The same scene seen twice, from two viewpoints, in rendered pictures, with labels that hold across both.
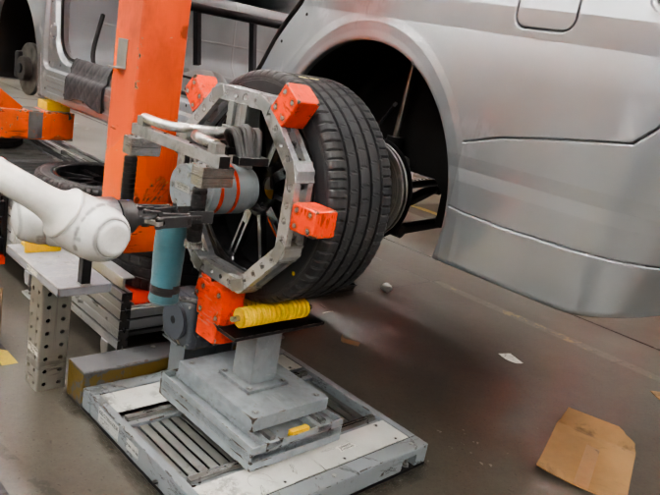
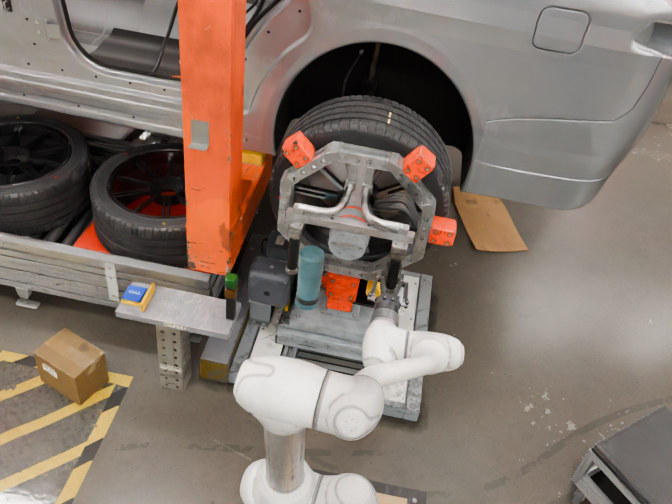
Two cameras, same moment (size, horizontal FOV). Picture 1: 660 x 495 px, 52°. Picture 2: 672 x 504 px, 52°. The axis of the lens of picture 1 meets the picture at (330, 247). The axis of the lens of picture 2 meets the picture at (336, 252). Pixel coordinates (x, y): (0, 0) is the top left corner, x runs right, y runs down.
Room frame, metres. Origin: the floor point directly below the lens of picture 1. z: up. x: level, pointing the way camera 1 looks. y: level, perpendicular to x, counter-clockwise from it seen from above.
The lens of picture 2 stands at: (0.39, 1.56, 2.37)
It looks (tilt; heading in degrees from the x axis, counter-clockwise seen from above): 41 degrees down; 320
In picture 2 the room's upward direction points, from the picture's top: 8 degrees clockwise
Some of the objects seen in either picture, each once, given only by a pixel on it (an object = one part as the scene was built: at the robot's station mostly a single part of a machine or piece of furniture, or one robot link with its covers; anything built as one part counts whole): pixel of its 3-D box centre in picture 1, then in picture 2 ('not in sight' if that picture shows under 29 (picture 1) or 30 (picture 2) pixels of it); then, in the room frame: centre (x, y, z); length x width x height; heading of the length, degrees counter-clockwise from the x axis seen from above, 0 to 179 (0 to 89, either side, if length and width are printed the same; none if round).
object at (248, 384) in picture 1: (257, 351); (344, 288); (1.98, 0.17, 0.32); 0.40 x 0.30 x 0.28; 46
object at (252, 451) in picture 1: (248, 405); (339, 318); (1.98, 0.17, 0.13); 0.50 x 0.36 x 0.10; 46
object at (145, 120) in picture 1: (187, 113); (326, 188); (1.84, 0.44, 1.03); 0.19 x 0.18 x 0.11; 136
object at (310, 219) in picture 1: (312, 220); (442, 231); (1.64, 0.05, 0.85); 0.09 x 0.08 x 0.07; 46
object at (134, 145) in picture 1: (141, 144); (297, 224); (1.83, 0.55, 0.93); 0.09 x 0.05 x 0.05; 136
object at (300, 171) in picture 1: (236, 188); (354, 215); (1.86, 0.28, 0.85); 0.54 x 0.07 x 0.54; 46
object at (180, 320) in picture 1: (222, 328); (277, 271); (2.26, 0.33, 0.26); 0.42 x 0.18 x 0.35; 136
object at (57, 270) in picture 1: (57, 267); (179, 309); (2.09, 0.87, 0.44); 0.43 x 0.17 x 0.03; 46
